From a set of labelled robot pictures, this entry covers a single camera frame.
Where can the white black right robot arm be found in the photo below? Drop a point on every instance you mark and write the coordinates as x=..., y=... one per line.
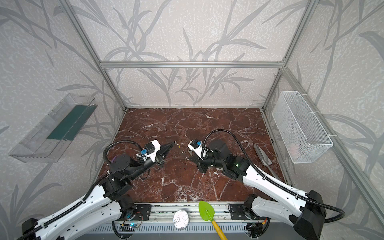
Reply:
x=286, y=204

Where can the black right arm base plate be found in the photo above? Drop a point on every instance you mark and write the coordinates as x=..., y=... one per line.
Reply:
x=239, y=212

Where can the clear plastic wall tray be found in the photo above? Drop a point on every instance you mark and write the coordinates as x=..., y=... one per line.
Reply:
x=48, y=141

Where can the white wire mesh basket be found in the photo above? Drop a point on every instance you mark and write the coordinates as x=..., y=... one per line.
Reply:
x=298, y=124

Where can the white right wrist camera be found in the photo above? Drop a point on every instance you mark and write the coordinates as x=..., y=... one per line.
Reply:
x=198, y=147

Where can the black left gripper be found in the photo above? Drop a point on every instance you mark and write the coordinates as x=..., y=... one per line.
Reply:
x=159, y=156

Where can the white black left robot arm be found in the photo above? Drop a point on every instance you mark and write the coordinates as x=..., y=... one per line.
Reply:
x=105, y=201

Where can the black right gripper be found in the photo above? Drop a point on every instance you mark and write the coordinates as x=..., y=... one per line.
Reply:
x=199, y=162

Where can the pink object in basket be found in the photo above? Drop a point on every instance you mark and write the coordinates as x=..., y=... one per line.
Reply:
x=294, y=150

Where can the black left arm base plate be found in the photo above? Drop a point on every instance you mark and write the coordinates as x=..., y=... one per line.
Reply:
x=139, y=213

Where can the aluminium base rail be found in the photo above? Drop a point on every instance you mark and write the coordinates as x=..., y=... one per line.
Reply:
x=161, y=222

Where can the grey metal tongs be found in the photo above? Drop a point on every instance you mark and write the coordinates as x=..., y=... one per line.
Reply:
x=265, y=161

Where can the green toy shovel yellow handle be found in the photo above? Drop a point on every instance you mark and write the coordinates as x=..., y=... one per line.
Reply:
x=207, y=213

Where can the round silver tin lid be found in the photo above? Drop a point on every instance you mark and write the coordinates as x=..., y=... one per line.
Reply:
x=181, y=219

